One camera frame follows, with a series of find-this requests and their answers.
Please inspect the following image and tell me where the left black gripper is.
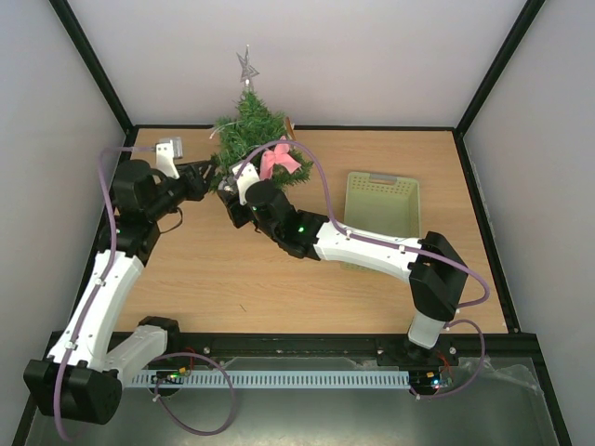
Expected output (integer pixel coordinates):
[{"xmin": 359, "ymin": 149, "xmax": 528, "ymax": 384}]
[{"xmin": 146, "ymin": 160, "xmax": 218, "ymax": 221}]

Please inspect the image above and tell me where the pink fabric bow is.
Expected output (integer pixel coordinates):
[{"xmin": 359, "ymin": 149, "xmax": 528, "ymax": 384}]
[{"xmin": 259, "ymin": 136, "xmax": 301, "ymax": 180}]

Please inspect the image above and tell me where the small green christmas tree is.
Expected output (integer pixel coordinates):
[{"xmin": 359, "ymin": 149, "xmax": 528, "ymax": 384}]
[{"xmin": 210, "ymin": 89, "xmax": 313, "ymax": 192}]

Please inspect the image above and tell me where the silver star ornament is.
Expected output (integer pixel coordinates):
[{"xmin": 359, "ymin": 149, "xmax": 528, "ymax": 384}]
[{"xmin": 236, "ymin": 45, "xmax": 259, "ymax": 90}]

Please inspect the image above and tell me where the green perforated plastic basket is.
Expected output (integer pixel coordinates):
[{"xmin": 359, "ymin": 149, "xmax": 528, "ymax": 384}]
[{"xmin": 339, "ymin": 170, "xmax": 421, "ymax": 272}]

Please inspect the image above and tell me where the silver glitter ball ornament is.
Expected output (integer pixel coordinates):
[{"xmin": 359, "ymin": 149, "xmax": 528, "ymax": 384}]
[{"xmin": 217, "ymin": 177, "xmax": 237, "ymax": 194}]

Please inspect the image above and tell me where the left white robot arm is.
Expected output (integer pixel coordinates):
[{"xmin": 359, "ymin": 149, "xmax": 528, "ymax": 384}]
[{"xmin": 23, "ymin": 159, "xmax": 216, "ymax": 425}]

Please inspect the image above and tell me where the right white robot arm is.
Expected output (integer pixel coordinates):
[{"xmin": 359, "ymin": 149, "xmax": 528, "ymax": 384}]
[{"xmin": 217, "ymin": 177, "xmax": 469, "ymax": 364}]

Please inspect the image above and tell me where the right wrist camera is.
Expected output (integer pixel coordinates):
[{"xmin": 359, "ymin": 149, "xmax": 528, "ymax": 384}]
[{"xmin": 231, "ymin": 162, "xmax": 260, "ymax": 205}]

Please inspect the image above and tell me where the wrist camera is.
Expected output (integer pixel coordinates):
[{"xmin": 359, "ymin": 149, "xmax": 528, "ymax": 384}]
[
  {"xmin": 231, "ymin": 162, "xmax": 260, "ymax": 205},
  {"xmin": 155, "ymin": 137, "xmax": 183, "ymax": 179}
]

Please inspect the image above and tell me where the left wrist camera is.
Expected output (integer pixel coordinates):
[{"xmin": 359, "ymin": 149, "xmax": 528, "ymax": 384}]
[{"xmin": 155, "ymin": 137, "xmax": 183, "ymax": 179}]

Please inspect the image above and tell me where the black aluminium front rail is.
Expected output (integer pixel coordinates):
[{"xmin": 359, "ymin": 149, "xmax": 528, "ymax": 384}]
[{"xmin": 166, "ymin": 333, "xmax": 539, "ymax": 357}]

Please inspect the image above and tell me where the purple cable loop front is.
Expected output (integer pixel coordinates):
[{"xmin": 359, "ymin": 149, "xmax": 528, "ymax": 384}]
[{"xmin": 151, "ymin": 352, "xmax": 237, "ymax": 436}]

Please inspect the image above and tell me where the white slotted cable duct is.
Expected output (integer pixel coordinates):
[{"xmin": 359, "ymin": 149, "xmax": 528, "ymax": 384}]
[{"xmin": 129, "ymin": 370, "xmax": 410, "ymax": 389}]

